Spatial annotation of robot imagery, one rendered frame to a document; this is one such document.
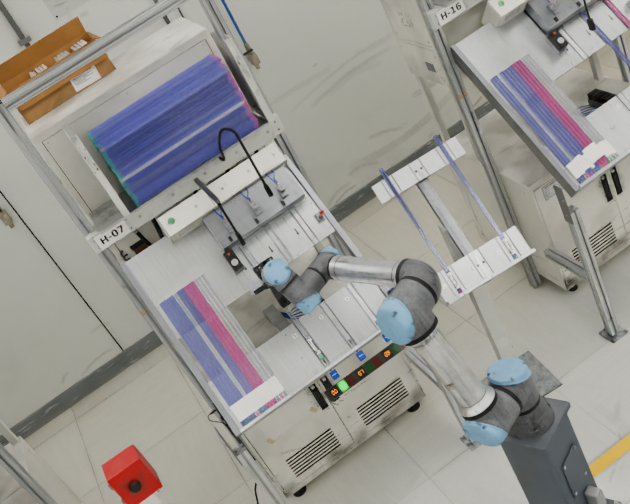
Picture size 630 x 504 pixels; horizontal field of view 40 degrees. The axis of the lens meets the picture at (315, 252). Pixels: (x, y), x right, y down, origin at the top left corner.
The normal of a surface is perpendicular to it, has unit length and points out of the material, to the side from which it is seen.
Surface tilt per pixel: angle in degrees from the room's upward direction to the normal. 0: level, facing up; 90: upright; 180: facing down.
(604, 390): 0
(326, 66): 90
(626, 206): 90
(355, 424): 90
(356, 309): 46
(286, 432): 90
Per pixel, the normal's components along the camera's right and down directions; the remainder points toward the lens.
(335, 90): 0.40, 0.36
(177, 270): 0.00, -0.25
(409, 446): -0.42, -0.75
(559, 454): 0.73, 0.06
